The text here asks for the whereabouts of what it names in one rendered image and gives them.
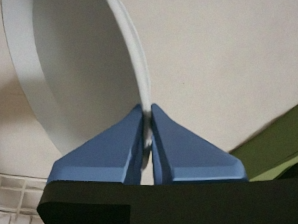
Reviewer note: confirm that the white wire dish rack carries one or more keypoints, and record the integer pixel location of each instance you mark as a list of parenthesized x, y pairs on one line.
[(21, 197)]

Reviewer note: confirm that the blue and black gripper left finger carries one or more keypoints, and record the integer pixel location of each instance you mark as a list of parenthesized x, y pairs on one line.
[(110, 156)]

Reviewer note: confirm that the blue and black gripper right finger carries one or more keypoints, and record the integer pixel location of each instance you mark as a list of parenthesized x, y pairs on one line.
[(187, 158)]

